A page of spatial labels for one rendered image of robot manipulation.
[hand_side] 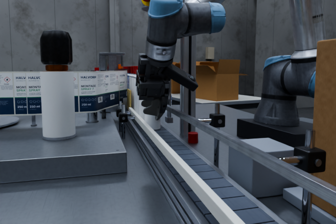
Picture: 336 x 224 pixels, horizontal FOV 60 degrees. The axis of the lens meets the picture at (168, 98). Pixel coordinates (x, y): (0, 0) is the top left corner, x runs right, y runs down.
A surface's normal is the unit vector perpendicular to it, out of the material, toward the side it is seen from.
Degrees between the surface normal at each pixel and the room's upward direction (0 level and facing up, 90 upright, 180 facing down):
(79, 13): 90
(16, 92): 90
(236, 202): 0
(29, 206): 0
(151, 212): 0
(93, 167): 90
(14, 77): 90
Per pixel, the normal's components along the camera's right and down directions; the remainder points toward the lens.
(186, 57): 0.25, 0.10
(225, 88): 0.51, 0.10
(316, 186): -0.97, 0.03
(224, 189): 0.00, -0.99
